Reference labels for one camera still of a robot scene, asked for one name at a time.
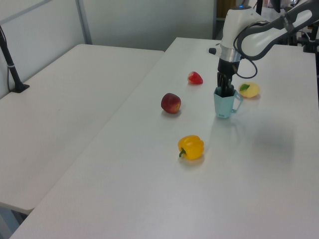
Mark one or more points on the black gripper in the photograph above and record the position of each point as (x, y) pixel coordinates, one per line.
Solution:
(226, 66)

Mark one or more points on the red strawberry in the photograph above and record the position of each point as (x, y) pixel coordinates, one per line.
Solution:
(195, 78)

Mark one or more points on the black clamp stand with pole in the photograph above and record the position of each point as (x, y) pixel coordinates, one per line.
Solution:
(310, 41)

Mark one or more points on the grey partition frame post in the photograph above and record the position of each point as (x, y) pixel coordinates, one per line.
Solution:
(83, 22)

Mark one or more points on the yellow bell pepper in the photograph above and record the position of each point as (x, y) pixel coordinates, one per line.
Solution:
(192, 147)

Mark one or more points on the yellow wooden panel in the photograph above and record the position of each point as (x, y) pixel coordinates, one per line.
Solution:
(221, 8)

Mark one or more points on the red apple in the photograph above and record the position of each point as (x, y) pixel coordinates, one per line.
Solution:
(170, 103)

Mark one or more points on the teal hexagonal plastic mug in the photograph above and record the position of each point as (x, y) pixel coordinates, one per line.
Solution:
(222, 104)

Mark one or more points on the yellow peach with green leaf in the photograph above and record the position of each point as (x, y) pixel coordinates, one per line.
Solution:
(252, 91)

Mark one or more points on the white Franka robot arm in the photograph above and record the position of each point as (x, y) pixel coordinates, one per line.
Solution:
(259, 37)

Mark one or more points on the black pole stand with base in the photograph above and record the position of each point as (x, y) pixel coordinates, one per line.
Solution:
(11, 67)

